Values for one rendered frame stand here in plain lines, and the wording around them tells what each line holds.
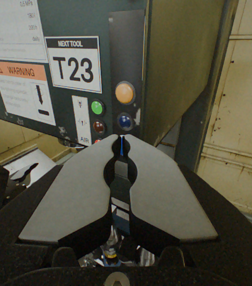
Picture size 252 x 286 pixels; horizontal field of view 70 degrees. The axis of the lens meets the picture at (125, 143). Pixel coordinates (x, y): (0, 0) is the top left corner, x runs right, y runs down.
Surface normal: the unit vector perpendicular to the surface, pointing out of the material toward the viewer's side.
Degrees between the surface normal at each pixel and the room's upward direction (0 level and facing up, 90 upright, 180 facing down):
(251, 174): 90
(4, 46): 90
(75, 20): 90
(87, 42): 90
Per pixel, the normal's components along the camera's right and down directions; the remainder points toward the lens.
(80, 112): -0.49, 0.42
